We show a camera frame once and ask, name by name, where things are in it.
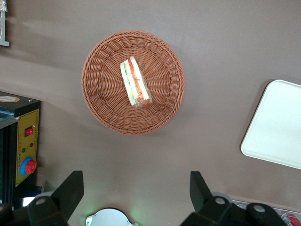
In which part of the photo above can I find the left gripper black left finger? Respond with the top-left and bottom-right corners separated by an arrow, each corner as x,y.
27,170 -> 85,226

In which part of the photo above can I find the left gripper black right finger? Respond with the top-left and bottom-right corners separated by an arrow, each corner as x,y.
180,171 -> 236,226

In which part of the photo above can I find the triangle sandwich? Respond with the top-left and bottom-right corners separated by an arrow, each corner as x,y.
120,56 -> 153,109

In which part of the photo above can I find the cream rectangular serving tray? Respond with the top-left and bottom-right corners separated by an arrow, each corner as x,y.
240,79 -> 301,170

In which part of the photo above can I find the round brown wicker basket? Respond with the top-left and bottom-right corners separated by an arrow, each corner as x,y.
81,30 -> 186,136

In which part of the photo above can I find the black food warmer display case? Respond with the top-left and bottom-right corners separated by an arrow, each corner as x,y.
0,91 -> 41,208

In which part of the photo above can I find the grey snack display rack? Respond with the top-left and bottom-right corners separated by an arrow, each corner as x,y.
0,0 -> 11,47

